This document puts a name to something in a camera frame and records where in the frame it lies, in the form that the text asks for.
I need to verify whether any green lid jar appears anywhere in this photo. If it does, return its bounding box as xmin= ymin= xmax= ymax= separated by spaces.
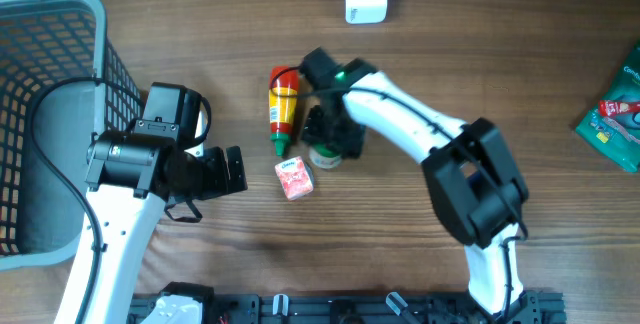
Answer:
xmin=309 ymin=144 xmax=342 ymax=170

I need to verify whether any red yellow sauce bottle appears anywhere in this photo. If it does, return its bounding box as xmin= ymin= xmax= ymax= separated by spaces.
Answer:
xmin=269 ymin=66 xmax=299 ymax=157

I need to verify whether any red white small box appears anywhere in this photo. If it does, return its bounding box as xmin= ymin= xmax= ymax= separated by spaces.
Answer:
xmin=275 ymin=156 xmax=314 ymax=201

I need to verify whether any red coffee stick sachet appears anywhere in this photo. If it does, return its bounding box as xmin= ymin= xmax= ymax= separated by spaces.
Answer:
xmin=598 ymin=100 xmax=640 ymax=117

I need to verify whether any green snack bag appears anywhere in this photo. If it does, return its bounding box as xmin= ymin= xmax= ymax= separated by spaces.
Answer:
xmin=575 ymin=41 xmax=639 ymax=172

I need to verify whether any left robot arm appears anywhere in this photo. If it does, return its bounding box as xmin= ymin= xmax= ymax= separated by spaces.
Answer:
xmin=55 ymin=83 xmax=247 ymax=323

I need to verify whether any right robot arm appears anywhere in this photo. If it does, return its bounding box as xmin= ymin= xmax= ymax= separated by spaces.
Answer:
xmin=299 ymin=48 xmax=529 ymax=322

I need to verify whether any grey plastic mesh basket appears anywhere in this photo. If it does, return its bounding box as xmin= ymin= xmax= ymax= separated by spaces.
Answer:
xmin=1 ymin=0 xmax=142 ymax=271

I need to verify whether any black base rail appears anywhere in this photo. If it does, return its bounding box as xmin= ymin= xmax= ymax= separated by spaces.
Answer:
xmin=127 ymin=281 xmax=569 ymax=324

